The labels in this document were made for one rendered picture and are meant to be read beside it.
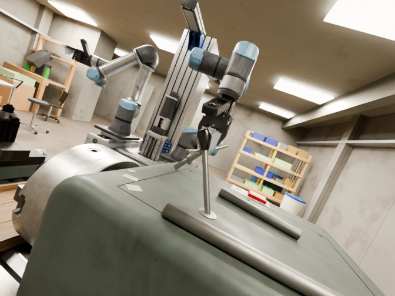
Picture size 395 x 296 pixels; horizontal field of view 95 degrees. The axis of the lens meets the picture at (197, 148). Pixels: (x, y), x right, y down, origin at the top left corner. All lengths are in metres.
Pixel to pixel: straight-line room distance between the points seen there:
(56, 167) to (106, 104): 10.72
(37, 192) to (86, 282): 0.25
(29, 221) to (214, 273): 0.43
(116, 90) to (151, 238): 10.84
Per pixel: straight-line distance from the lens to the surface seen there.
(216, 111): 0.48
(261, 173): 6.56
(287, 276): 0.30
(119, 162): 0.54
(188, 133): 1.15
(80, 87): 7.77
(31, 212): 0.55
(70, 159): 0.55
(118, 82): 11.07
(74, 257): 0.37
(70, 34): 8.63
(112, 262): 0.32
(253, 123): 8.86
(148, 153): 1.40
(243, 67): 0.59
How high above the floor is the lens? 1.40
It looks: 6 degrees down
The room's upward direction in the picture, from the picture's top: 23 degrees clockwise
